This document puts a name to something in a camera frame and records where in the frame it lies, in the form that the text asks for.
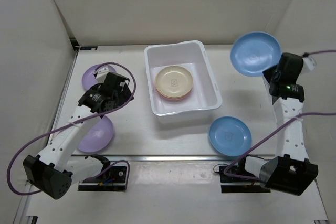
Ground light blue plate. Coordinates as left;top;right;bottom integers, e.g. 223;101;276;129
230;31;282;77

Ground purple plate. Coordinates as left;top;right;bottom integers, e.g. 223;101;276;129
81;65;116;90
78;116;115;153

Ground pink plate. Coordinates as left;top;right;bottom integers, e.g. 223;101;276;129
163;95;187;102

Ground orange plate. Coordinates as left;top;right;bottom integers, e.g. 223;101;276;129
156;88;193;99

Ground cream plate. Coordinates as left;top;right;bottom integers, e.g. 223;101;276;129
155;66;193;90

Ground blue plate front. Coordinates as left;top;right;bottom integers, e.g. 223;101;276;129
208;116;252;157

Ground white plastic bin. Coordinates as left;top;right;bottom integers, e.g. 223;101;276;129
144;40;223;123

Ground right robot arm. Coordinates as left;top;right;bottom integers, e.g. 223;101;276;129
236;52;318;196

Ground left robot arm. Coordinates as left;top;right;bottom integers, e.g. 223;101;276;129
23;72;133;199

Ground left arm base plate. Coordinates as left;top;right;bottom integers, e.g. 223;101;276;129
78;161;130;192

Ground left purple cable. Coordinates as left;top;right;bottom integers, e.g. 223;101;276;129
6;62;136;196

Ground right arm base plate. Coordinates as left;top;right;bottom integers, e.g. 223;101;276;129
213;164;270;194

